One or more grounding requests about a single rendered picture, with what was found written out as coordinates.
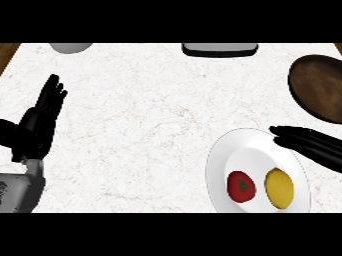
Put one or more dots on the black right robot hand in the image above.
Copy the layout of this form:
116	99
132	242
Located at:
321	146

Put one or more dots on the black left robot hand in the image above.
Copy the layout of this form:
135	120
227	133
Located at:
34	126

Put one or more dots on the pale grey round object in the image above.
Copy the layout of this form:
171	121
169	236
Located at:
70	47

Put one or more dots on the yellow lemon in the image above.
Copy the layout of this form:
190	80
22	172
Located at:
279	188

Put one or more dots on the dark brown pan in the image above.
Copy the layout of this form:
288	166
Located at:
326	88

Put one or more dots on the white plate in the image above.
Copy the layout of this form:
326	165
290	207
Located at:
249	156

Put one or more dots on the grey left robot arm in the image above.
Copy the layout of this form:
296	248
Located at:
11	191

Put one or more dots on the red tomato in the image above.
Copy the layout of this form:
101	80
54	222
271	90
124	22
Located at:
240	186

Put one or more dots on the grey and black appliance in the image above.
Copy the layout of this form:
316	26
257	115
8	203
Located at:
220	49

